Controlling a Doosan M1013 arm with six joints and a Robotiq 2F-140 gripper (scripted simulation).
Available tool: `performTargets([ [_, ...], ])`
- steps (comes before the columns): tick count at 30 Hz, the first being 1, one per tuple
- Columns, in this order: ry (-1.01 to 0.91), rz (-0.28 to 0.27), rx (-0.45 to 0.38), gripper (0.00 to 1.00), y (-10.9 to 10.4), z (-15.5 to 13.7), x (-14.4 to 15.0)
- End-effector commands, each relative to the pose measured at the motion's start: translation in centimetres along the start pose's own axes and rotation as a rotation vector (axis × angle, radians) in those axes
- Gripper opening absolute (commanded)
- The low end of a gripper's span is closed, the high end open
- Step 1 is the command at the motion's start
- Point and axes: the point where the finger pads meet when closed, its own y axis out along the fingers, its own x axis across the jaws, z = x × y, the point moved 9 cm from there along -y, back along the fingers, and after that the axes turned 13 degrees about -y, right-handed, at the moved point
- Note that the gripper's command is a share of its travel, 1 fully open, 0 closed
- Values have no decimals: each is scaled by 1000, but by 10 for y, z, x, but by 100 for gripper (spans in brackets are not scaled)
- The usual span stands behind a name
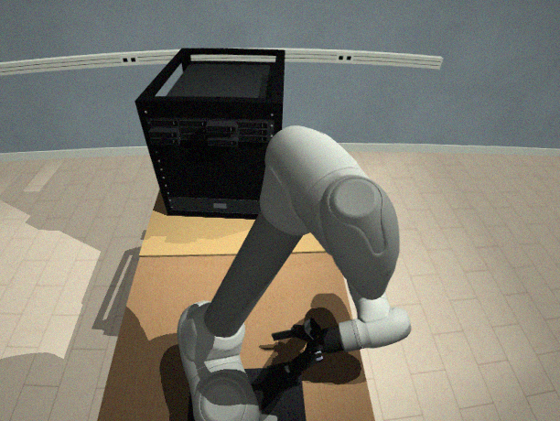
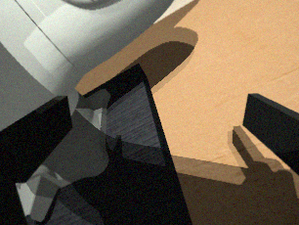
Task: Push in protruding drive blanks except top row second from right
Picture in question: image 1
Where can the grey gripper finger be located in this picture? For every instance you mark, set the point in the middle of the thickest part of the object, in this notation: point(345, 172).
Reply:
point(296, 331)
point(303, 361)

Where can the tan flat board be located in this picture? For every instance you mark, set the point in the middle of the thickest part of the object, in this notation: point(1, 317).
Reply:
point(168, 235)

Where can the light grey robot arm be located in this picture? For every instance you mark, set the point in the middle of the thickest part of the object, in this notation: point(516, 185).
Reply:
point(355, 222)

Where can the black server rack frame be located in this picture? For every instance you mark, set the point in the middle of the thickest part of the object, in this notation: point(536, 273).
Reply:
point(214, 181)

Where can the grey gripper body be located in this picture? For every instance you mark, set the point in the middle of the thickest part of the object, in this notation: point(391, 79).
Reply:
point(331, 342)

